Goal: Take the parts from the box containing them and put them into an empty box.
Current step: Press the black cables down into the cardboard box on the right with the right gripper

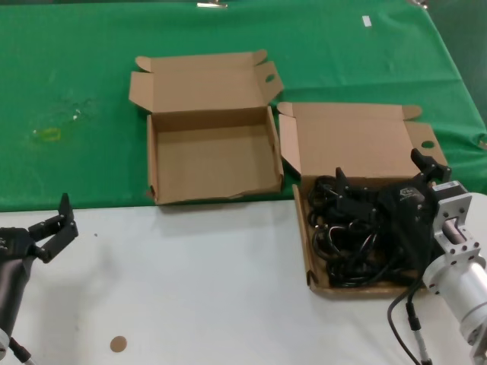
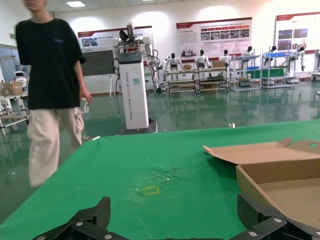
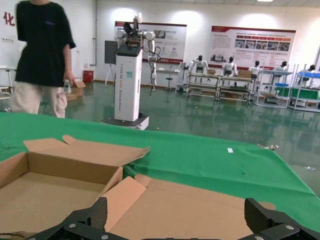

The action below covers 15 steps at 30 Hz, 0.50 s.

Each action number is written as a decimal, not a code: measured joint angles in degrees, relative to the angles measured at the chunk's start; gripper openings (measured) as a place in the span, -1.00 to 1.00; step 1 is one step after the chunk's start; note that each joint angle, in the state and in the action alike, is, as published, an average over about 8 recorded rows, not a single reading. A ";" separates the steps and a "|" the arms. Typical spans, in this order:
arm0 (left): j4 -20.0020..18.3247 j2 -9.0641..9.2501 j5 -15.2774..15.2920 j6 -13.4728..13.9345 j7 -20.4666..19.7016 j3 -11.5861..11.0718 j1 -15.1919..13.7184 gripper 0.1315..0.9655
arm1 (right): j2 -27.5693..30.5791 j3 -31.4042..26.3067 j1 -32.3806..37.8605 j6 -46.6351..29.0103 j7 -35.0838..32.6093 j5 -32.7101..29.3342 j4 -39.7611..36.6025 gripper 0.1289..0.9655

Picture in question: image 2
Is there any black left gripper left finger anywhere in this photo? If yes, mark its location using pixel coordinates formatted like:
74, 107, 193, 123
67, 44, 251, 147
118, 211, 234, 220
32, 196, 131, 240

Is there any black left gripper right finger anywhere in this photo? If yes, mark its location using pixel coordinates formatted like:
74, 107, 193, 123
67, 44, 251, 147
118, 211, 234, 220
229, 193, 320, 240

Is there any white grey robot base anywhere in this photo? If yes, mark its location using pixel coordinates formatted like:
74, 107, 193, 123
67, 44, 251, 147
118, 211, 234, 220
311, 48, 320, 82

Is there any open brown cardboard box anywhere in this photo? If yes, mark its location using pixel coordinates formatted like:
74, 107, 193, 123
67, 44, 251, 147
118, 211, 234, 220
202, 138, 320, 232

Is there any green tablecloth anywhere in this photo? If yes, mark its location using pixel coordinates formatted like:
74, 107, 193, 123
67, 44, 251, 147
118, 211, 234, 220
0, 119, 320, 240

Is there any grey metal shelf rack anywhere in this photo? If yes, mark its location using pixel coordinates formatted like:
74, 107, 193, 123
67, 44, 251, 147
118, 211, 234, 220
259, 46, 300, 89
229, 48, 262, 91

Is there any metal shelving rack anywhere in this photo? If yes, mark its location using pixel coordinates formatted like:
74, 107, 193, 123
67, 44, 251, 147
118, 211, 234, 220
196, 65, 230, 93

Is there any brown carton with hole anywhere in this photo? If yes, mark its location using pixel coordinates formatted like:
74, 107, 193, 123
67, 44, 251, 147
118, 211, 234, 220
0, 82, 24, 97

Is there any small white round-head robot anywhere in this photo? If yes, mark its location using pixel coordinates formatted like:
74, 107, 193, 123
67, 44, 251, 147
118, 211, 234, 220
9, 70, 30, 91

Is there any black screen on stand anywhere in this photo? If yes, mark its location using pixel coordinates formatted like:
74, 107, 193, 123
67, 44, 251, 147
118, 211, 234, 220
81, 49, 118, 97

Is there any person in black t-shirt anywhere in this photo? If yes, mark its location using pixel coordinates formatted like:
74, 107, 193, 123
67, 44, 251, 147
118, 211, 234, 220
14, 0, 93, 190

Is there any ceiling light panel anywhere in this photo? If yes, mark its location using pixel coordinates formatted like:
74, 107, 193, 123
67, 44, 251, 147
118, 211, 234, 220
65, 0, 87, 8

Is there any white tube frame table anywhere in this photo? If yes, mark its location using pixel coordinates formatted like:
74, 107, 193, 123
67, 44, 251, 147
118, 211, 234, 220
0, 91, 32, 136

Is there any tube frame workbench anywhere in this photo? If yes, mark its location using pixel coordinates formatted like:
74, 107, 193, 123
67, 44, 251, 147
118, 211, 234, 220
165, 67, 198, 94

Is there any glass door with frame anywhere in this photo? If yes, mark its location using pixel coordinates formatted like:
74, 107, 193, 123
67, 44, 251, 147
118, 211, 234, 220
0, 43, 32, 101

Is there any red white wall poster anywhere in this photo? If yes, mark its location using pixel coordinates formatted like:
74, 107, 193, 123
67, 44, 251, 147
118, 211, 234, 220
274, 11, 320, 55
77, 25, 154, 54
176, 16, 253, 59

